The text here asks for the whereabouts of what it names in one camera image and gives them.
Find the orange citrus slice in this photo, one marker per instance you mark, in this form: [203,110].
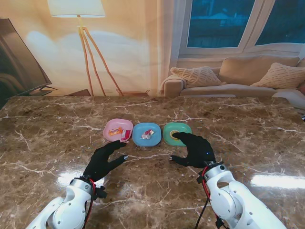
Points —
[172,132]

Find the white framed window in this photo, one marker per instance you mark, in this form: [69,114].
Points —
[214,23]

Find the cream knitted cushion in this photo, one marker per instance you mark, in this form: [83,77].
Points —
[196,76]
[281,76]

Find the pink candy packet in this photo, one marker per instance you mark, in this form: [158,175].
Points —
[126,134]

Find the orange candy packet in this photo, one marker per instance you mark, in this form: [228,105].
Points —
[114,132]

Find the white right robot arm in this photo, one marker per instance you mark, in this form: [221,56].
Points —
[233,198]

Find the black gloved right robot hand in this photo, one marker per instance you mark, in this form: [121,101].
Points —
[197,152]

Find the clear small candy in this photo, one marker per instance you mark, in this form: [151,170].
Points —
[147,134]

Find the wooden tripod floor lamp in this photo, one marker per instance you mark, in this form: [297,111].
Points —
[77,9]

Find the black flat screen television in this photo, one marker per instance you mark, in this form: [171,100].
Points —
[16,64]

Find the pink square plastic dish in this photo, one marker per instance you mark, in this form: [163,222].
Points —
[118,124]

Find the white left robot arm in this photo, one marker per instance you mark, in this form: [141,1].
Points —
[69,205]

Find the blue square plastic dish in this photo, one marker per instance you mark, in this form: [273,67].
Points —
[143,143]

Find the beige sofa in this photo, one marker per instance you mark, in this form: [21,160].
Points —
[243,78]

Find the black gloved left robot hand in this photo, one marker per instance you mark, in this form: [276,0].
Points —
[100,162]

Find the green square plastic dish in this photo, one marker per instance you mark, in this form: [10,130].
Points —
[168,140]

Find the cream throw blanket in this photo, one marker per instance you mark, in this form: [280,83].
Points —
[175,80]

